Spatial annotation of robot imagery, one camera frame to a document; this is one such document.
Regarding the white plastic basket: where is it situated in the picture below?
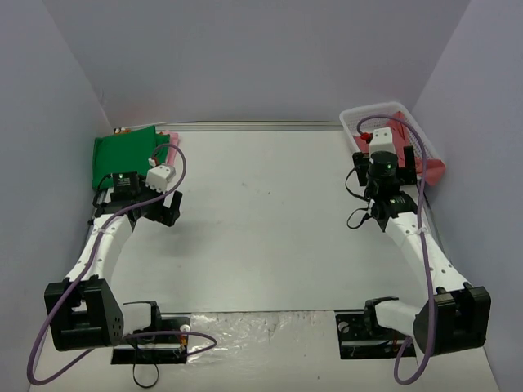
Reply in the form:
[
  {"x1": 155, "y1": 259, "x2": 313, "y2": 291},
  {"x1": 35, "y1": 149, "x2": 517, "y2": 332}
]
[{"x1": 339, "y1": 100, "x2": 446, "y2": 176}]

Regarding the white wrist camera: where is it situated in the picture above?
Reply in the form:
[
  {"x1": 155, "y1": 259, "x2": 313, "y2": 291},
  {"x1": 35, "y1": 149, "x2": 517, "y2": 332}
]
[
  {"x1": 369, "y1": 127, "x2": 396, "y2": 155},
  {"x1": 145, "y1": 164, "x2": 176, "y2": 194}
]

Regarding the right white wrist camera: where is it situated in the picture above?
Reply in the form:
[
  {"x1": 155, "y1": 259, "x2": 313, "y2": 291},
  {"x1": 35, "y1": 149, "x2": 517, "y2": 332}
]
[{"x1": 369, "y1": 127, "x2": 396, "y2": 155}]

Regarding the green folded t shirt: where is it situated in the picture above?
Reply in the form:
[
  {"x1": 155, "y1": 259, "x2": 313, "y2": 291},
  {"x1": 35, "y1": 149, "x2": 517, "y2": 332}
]
[{"x1": 92, "y1": 126, "x2": 171, "y2": 190}]

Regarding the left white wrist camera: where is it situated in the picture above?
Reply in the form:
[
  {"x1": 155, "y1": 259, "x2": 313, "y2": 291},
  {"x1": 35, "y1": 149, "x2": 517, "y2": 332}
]
[{"x1": 145, "y1": 164, "x2": 176, "y2": 194}]

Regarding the pink folded t shirt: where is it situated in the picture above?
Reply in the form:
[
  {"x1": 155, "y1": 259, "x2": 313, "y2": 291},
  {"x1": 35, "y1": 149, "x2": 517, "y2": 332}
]
[{"x1": 158, "y1": 131, "x2": 180, "y2": 167}]

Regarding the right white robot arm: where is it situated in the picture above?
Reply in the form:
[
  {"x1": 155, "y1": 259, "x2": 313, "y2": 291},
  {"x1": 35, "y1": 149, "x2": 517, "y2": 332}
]
[{"x1": 352, "y1": 146, "x2": 491, "y2": 355}]

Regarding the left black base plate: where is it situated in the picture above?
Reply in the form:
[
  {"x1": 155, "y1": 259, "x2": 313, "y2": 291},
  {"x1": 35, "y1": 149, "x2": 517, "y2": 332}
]
[{"x1": 110, "y1": 313, "x2": 190, "y2": 365}]

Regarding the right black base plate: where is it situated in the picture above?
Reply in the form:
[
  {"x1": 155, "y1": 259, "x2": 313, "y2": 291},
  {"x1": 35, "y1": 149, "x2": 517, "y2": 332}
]
[{"x1": 334, "y1": 310, "x2": 405, "y2": 360}]

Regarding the red t shirt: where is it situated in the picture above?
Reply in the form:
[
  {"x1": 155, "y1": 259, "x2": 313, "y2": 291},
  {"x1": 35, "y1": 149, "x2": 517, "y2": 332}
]
[{"x1": 353, "y1": 114, "x2": 446, "y2": 187}]

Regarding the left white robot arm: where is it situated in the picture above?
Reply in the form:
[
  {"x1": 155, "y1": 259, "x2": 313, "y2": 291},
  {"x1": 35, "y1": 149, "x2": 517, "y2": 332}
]
[{"x1": 44, "y1": 164, "x2": 182, "y2": 351}]

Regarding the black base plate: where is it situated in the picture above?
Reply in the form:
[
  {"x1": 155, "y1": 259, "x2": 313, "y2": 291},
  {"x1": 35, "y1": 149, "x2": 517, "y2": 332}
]
[
  {"x1": 334, "y1": 310, "x2": 405, "y2": 360},
  {"x1": 110, "y1": 313, "x2": 190, "y2": 365}
]

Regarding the thin black cable loop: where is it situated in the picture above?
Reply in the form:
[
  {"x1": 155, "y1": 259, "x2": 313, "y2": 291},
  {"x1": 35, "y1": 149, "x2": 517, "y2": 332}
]
[{"x1": 132, "y1": 359, "x2": 160, "y2": 389}]

